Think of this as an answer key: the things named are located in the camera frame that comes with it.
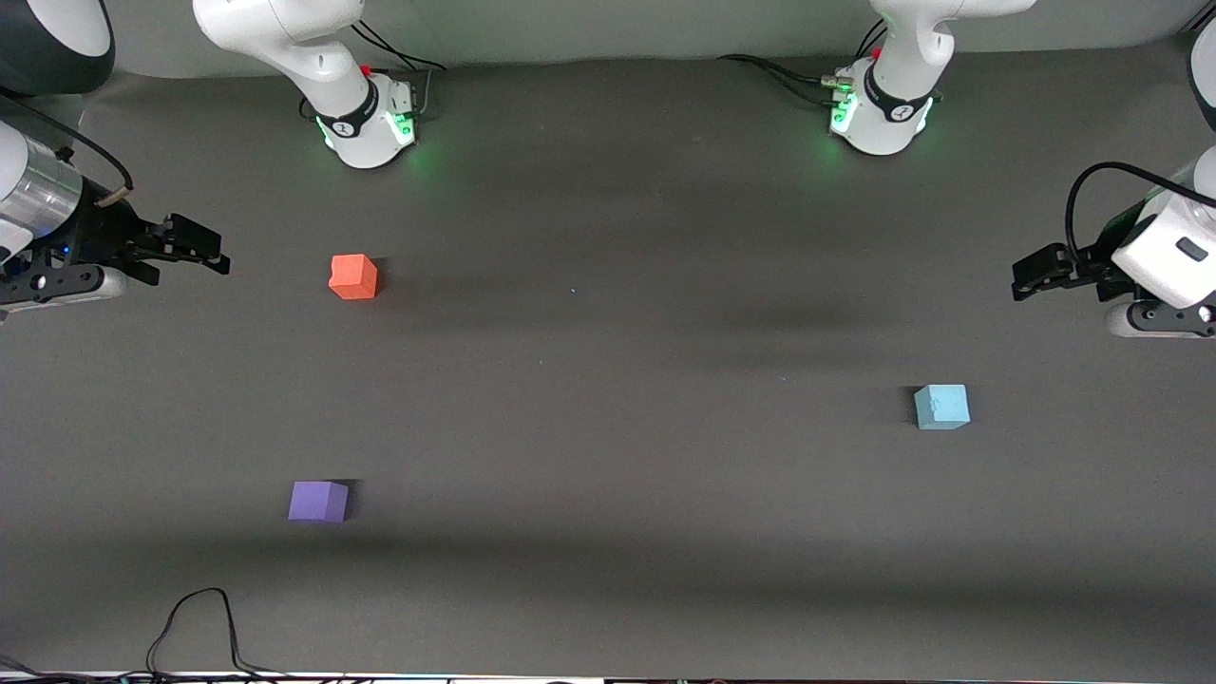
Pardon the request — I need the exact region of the purple foam block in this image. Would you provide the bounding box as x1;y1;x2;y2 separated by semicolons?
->
288;481;350;523

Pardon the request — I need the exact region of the orange foam block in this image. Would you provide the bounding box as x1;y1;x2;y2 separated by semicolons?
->
329;254;379;301

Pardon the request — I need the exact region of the black left arm base cable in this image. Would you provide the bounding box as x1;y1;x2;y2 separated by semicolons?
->
717;19;889;107

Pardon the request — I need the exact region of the thin black looped cable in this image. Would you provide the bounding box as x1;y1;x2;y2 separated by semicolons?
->
0;587;286;684

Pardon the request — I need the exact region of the light blue foam block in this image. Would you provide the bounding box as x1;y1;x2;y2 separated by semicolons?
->
914;384;971;430

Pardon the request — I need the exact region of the black arm base cable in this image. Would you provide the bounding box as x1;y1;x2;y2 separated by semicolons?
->
717;19;889;107
299;19;447;123

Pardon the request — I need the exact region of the black right arm base cable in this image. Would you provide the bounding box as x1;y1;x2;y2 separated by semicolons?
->
299;19;447;123

